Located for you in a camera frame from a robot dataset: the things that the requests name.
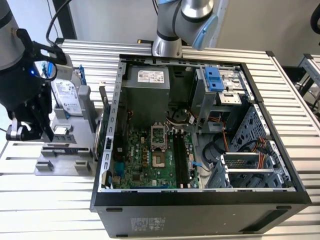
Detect black post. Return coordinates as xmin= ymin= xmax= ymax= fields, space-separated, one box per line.
xmin=52 ymin=0 xmax=77 ymax=41

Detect metal socket cover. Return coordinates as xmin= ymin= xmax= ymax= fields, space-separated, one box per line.
xmin=149 ymin=122 xmax=169 ymax=152

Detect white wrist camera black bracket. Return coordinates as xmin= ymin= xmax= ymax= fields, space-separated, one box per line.
xmin=15 ymin=28 xmax=74 ymax=82

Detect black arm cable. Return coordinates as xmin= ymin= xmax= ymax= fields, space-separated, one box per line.
xmin=45 ymin=0 xmax=74 ymax=47

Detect black PC case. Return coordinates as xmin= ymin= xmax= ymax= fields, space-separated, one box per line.
xmin=89 ymin=53 xmax=313 ymax=238

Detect green graphics card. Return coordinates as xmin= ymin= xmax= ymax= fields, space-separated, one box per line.
xmin=91 ymin=79 xmax=111 ymax=162

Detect thin orange wires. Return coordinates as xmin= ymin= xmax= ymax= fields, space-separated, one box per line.
xmin=221 ymin=123 xmax=230 ymax=155

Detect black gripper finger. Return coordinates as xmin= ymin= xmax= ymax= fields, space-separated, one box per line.
xmin=37 ymin=99 xmax=55 ymax=144

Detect black curved hose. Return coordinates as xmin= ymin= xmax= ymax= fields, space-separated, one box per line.
xmin=309 ymin=0 xmax=320 ymax=47

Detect grey parts rack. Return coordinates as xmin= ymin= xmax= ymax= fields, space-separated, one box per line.
xmin=33 ymin=84 xmax=106 ymax=177

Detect blue plastic bay latch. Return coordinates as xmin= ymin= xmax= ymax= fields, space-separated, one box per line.
xmin=203 ymin=66 xmax=225 ymax=92

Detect CPU socket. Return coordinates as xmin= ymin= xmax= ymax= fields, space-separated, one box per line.
xmin=152 ymin=152 xmax=167 ymax=170

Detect wire locking lever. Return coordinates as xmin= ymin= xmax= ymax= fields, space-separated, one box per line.
xmin=165 ymin=126 xmax=174 ymax=152

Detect orange red wire bundle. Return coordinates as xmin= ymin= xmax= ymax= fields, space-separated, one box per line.
xmin=251 ymin=136 xmax=270 ymax=172

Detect yellow white power wires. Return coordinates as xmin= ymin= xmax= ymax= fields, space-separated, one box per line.
xmin=166 ymin=107 xmax=198 ymax=131

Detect blue expansion slot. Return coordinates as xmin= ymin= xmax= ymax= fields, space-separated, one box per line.
xmin=130 ymin=184 xmax=170 ymax=189

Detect aluminium frame side table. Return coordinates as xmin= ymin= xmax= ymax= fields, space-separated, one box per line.
xmin=294 ymin=53 xmax=320 ymax=106

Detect hard disk in blue carrier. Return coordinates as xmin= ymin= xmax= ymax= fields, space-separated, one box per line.
xmin=51 ymin=64 xmax=87 ymax=118

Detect green motherboard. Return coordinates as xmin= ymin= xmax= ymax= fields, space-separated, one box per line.
xmin=111 ymin=124 xmax=201 ymax=190

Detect silver power supply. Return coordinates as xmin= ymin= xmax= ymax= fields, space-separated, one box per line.
xmin=121 ymin=65 xmax=171 ymax=120

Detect black RAM slot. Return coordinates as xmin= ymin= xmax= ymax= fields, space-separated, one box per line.
xmin=179 ymin=129 xmax=189 ymax=189
xmin=176 ymin=129 xmax=186 ymax=189
xmin=173 ymin=129 xmax=182 ymax=189

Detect perforated metal disk bay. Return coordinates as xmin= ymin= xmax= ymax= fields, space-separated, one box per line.
xmin=206 ymin=103 xmax=294 ymax=190

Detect black data cables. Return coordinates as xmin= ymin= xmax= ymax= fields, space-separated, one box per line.
xmin=201 ymin=139 xmax=227 ymax=173

